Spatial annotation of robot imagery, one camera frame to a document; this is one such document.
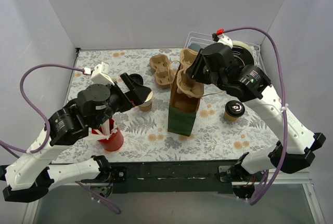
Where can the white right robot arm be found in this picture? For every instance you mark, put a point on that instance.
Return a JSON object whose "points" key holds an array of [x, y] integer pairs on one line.
{"points": [[296, 144]]}

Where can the single kraft paper cup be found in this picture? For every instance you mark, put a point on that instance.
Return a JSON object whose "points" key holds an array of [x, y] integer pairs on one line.
{"points": [[230, 118]]}

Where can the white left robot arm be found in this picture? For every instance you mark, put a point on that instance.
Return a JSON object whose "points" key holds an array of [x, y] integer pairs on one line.
{"points": [[32, 175]]}

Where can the brown cardboard cup carrier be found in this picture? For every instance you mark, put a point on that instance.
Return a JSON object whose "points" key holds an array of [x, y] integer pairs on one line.
{"points": [[186, 85], [163, 75]]}

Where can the grey ceramic mug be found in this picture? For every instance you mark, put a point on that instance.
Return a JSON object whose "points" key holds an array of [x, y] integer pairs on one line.
{"points": [[195, 47]]}

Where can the brown and green paper bag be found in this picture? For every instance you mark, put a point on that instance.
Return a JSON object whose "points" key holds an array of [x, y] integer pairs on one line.
{"points": [[182, 110]]}

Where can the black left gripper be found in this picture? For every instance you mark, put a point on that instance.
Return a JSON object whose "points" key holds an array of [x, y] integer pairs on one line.
{"points": [[129, 89]]}

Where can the stack of kraft paper cups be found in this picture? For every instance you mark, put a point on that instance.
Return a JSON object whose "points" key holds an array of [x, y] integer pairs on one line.
{"points": [[147, 105]]}

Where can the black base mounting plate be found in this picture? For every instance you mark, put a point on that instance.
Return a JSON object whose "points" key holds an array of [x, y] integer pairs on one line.
{"points": [[174, 176]]}

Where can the black plastic cup lid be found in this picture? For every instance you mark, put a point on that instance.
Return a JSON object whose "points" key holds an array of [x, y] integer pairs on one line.
{"points": [[234, 108]]}

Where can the white wire dish rack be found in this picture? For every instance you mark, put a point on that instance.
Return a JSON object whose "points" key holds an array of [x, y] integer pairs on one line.
{"points": [[204, 40]]}

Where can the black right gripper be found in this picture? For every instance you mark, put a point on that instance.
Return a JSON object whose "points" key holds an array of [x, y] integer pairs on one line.
{"points": [[195, 64]]}

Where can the black plate with cream rim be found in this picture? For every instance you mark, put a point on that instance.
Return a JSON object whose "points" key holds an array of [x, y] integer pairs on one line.
{"points": [[242, 53]]}

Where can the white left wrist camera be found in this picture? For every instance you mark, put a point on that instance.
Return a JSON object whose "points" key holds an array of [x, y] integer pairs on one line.
{"points": [[99, 74]]}

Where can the red cup with napkins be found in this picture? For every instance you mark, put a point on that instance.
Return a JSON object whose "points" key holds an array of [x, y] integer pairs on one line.
{"points": [[108, 135]]}

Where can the aluminium frame rail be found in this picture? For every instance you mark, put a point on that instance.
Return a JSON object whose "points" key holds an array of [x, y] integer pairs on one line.
{"points": [[291, 199]]}

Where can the floral table mat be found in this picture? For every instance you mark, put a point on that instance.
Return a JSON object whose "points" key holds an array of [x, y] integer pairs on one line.
{"points": [[146, 136]]}

